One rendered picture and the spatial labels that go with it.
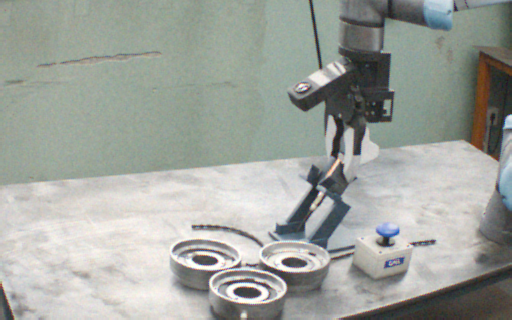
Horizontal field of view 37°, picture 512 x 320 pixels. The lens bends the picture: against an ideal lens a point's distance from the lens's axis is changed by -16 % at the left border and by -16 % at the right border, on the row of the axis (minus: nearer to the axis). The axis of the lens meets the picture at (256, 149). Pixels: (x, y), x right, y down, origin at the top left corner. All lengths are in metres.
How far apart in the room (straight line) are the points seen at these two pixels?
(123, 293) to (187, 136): 1.79
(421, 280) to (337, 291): 0.15
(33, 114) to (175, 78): 0.54
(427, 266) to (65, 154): 1.71
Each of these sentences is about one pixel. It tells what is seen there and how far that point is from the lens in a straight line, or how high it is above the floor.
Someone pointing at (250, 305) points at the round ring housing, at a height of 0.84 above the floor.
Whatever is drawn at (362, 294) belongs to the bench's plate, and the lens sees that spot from 1.26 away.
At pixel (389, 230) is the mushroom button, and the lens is 1.30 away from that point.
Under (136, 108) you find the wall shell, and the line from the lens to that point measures 2.85.
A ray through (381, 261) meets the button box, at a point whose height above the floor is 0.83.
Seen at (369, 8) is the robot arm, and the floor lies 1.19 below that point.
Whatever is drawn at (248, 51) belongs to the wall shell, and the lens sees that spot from 2.96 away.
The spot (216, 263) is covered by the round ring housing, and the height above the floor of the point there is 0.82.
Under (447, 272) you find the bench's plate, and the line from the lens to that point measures 1.35.
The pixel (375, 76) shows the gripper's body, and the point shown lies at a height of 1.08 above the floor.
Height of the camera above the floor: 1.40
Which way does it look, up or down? 20 degrees down
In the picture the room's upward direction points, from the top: 5 degrees clockwise
